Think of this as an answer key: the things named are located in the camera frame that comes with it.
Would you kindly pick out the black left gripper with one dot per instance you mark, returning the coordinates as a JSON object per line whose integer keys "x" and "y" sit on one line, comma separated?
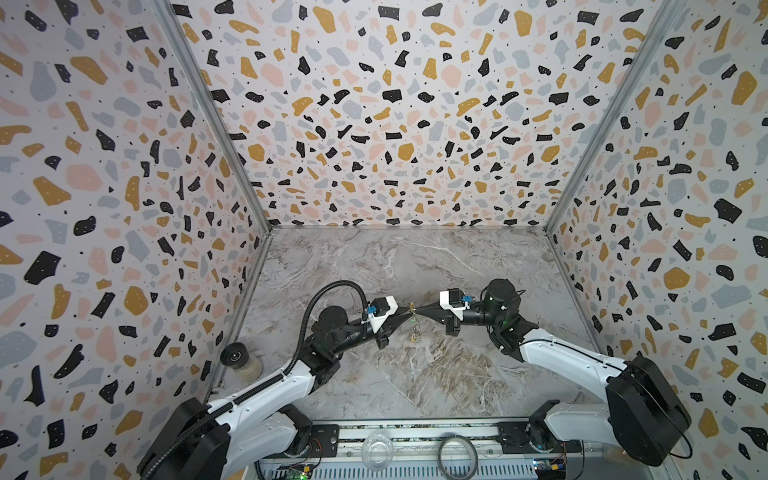
{"x": 381, "y": 327}

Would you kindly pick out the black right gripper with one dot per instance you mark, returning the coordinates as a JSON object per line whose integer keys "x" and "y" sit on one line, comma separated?
{"x": 450, "y": 317}

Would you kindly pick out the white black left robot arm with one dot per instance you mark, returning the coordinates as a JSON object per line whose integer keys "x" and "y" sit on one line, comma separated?
{"x": 218, "y": 439}

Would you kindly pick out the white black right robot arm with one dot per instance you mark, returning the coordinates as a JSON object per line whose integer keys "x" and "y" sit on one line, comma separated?
{"x": 636, "y": 410}

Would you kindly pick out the clear glass bowl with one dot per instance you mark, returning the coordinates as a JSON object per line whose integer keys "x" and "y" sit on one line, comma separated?
{"x": 377, "y": 451}

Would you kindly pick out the black round knob bottle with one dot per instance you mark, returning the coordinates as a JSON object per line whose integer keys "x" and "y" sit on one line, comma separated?
{"x": 238, "y": 359}

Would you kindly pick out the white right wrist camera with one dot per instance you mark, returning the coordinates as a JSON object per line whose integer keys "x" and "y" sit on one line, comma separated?
{"x": 454, "y": 301}

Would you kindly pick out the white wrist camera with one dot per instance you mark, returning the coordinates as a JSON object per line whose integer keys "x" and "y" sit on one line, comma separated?
{"x": 379, "y": 311}
{"x": 454, "y": 301}

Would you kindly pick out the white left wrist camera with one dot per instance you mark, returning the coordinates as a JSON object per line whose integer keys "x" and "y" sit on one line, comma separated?
{"x": 379, "y": 311}

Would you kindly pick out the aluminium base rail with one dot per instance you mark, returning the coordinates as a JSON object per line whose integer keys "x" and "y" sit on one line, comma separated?
{"x": 486, "y": 448}

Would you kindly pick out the aluminium corner post left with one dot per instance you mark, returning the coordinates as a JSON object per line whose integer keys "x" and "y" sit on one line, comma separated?
{"x": 164, "y": 13}

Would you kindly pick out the aluminium corner post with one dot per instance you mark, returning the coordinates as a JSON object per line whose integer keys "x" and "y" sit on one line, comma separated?
{"x": 669, "y": 12}
{"x": 164, "y": 13}

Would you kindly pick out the aluminium corner post right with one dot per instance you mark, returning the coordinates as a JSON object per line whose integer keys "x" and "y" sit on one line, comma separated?
{"x": 669, "y": 12}

